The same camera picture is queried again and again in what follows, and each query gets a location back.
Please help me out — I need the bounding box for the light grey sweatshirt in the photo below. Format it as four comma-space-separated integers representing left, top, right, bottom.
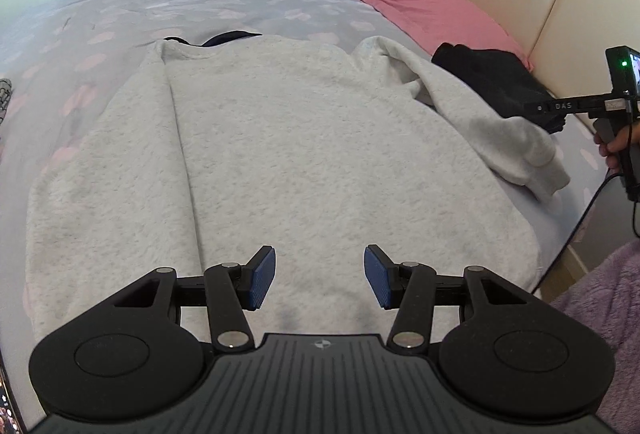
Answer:
26, 35, 570, 339

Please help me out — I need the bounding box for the person's right hand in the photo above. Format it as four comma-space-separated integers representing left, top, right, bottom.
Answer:
593, 122, 640, 173

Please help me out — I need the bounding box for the black folded garment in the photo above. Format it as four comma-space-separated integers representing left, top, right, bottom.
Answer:
432, 43, 566, 134

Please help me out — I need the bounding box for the purple fleece sleeve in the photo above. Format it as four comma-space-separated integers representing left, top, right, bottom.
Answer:
552, 240, 640, 433

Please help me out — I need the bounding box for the pink pillow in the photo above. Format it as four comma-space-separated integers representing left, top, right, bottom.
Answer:
360, 0, 533, 69

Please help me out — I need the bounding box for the phone screen on gripper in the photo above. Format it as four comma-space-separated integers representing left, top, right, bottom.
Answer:
0, 370, 24, 434

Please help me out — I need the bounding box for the grey pink-dotted bed cover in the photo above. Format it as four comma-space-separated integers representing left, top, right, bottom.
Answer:
1, 0, 608, 426

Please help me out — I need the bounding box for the grey patterned garment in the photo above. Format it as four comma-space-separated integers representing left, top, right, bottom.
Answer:
0, 79, 13, 123

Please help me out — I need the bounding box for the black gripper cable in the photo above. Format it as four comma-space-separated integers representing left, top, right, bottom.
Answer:
528, 123, 640, 298

